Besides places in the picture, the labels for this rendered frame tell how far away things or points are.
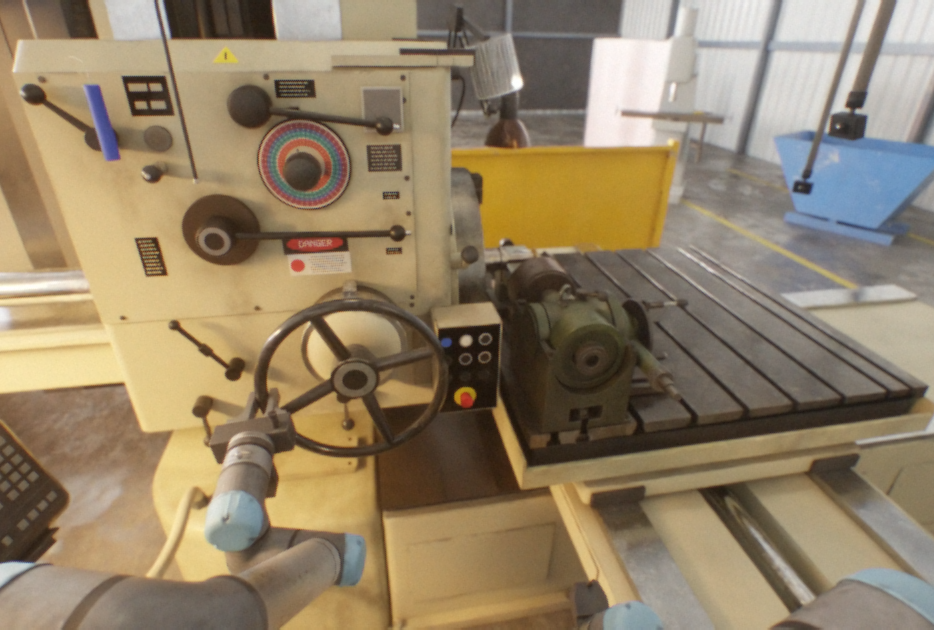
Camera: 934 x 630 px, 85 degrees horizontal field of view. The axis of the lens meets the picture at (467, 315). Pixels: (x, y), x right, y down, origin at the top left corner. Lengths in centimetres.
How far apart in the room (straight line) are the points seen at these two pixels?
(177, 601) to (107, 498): 248
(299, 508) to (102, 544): 122
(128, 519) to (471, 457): 165
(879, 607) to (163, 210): 119
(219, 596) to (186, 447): 158
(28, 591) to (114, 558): 214
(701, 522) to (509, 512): 58
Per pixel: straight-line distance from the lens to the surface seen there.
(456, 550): 188
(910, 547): 188
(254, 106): 104
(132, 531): 280
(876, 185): 700
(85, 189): 122
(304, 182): 102
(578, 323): 126
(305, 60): 110
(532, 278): 152
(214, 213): 114
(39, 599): 58
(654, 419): 149
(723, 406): 162
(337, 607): 205
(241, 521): 83
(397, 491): 175
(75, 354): 177
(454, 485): 176
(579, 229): 402
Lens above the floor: 189
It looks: 28 degrees down
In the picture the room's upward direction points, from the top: 1 degrees clockwise
